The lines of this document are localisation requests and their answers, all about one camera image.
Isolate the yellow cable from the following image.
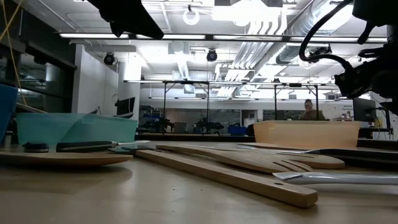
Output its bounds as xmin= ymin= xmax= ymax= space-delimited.
xmin=0 ymin=0 xmax=40 ymax=134

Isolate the teal translucent plastic bin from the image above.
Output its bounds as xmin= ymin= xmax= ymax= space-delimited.
xmin=16 ymin=112 xmax=139 ymax=146

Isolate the black table frame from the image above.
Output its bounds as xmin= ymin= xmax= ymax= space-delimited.
xmin=134 ymin=133 xmax=398 ymax=149

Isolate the black monitor on stand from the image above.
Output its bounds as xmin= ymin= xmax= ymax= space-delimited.
xmin=353 ymin=96 xmax=393 ymax=130

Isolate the black oval spatula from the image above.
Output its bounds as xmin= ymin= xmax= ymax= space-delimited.
xmin=22 ymin=141 xmax=50 ymax=154

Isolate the black background robot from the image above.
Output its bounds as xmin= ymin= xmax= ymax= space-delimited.
xmin=194 ymin=116 xmax=225 ymax=135
xmin=146 ymin=115 xmax=175 ymax=134

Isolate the orange translucent plastic bin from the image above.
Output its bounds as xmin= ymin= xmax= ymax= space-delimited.
xmin=252 ymin=119 xmax=361 ymax=149

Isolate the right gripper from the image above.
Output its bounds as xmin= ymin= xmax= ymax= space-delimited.
xmin=334 ymin=43 xmax=398 ymax=116

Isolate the long wooden spoon handle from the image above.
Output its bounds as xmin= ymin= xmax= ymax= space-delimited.
xmin=108 ymin=144 xmax=319 ymax=208

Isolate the white ring lamp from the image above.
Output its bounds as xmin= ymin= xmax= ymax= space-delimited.
xmin=182 ymin=7 xmax=201 ymax=27

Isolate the black desk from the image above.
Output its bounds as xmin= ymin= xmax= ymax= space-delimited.
xmin=357 ymin=126 xmax=394 ymax=140

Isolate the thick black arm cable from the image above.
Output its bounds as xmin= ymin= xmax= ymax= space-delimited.
xmin=298 ymin=0 xmax=355 ymax=74

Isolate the black rig camera cluster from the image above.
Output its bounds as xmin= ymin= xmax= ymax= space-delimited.
xmin=307 ymin=45 xmax=333 ymax=63

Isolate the black station frame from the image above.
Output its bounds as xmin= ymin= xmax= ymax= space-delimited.
xmin=273 ymin=83 xmax=320 ymax=121
xmin=162 ymin=80 xmax=211 ymax=135

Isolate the blue plastic bin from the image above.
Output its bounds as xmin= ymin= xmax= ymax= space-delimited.
xmin=0 ymin=83 xmax=19 ymax=141

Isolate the wooden spatula with short slots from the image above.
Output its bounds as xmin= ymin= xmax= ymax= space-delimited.
xmin=155 ymin=142 xmax=315 ymax=174

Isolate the wooden spatula with long slots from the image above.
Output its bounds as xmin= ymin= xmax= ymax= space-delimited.
xmin=161 ymin=141 xmax=346 ymax=170

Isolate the blue crate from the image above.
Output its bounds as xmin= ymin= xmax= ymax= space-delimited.
xmin=228 ymin=123 xmax=249 ymax=136

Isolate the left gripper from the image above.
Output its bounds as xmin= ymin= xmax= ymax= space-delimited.
xmin=86 ymin=0 xmax=165 ymax=40

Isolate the plain wooden spatula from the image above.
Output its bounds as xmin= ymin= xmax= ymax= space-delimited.
xmin=247 ymin=142 xmax=312 ymax=152

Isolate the black overhead light bar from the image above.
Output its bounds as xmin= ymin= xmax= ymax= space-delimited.
xmin=58 ymin=32 xmax=388 ymax=44

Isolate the person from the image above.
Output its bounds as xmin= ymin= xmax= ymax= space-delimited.
xmin=297 ymin=98 xmax=326 ymax=121

